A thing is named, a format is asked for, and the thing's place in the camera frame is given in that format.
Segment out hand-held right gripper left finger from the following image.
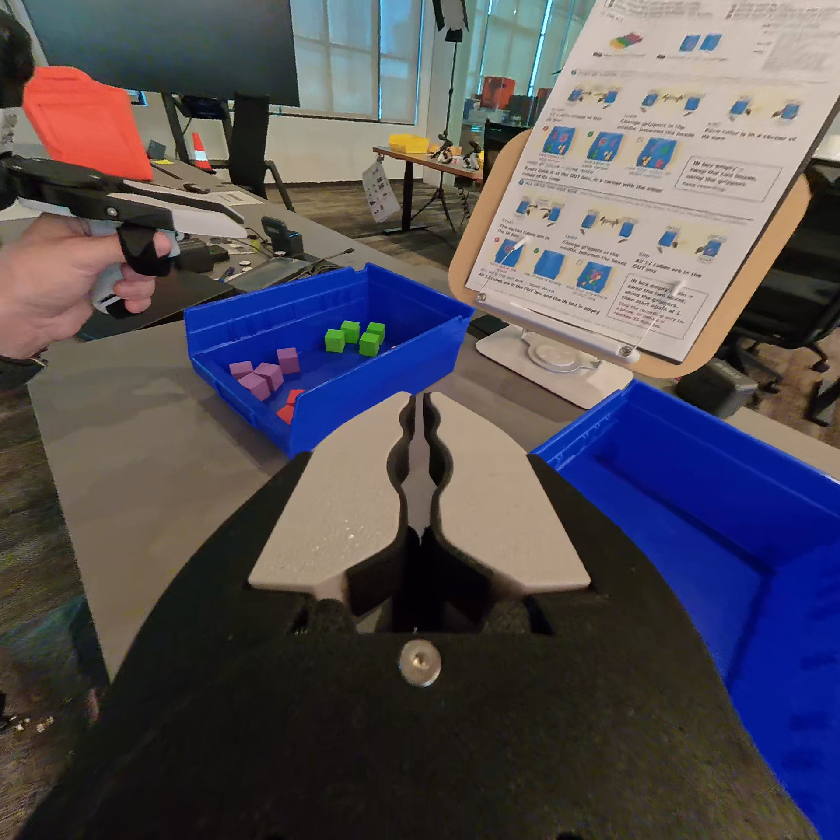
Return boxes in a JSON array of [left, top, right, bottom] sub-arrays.
[[248, 392, 416, 593]]

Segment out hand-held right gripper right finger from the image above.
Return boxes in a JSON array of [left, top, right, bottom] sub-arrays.
[[423, 392, 592, 596]]

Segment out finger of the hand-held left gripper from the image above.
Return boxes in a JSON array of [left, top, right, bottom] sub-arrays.
[[108, 180, 245, 221], [172, 206, 249, 239]]

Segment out blue plastic bin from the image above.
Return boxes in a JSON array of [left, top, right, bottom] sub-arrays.
[[184, 262, 475, 458], [530, 379, 840, 840]]

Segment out grey desk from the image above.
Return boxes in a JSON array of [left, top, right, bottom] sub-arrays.
[[0, 154, 840, 680]]

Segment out person's left hand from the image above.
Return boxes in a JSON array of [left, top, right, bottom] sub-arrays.
[[0, 215, 173, 361]]

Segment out orange plastic box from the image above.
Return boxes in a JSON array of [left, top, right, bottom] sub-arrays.
[[23, 66, 154, 182]]

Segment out black battery charger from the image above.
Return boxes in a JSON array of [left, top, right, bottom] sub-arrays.
[[261, 215, 305, 258]]

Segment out white board stand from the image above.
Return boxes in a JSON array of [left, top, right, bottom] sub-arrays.
[[476, 325, 634, 409]]

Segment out large dark screen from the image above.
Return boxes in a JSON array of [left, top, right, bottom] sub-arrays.
[[23, 0, 301, 108]]

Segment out hanging laminated card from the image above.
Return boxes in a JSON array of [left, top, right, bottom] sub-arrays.
[[362, 161, 401, 224]]

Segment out wooden table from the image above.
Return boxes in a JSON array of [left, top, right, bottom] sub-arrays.
[[373, 146, 487, 234]]

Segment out black power brick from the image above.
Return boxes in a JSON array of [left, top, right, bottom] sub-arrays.
[[676, 360, 761, 419]]

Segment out printed instruction sheet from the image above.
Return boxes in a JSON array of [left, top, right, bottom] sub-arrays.
[[466, 0, 840, 363]]

